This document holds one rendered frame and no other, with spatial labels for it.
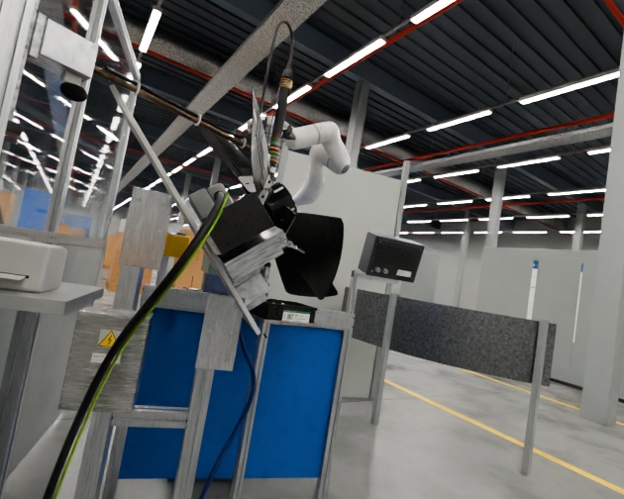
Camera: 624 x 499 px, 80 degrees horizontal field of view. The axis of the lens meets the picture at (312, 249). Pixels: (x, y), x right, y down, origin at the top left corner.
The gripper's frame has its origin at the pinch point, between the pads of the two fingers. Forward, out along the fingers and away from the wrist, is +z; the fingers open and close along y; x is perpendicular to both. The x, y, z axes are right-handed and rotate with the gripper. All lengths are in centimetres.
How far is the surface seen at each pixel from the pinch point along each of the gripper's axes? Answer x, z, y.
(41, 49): -15, 41, 52
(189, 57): 396, -765, 108
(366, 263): -38, -34, -57
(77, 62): -14, 38, 47
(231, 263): -48, 40, 11
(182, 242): -43, -31, 24
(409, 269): -38, -32, -78
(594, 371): -98, -157, -393
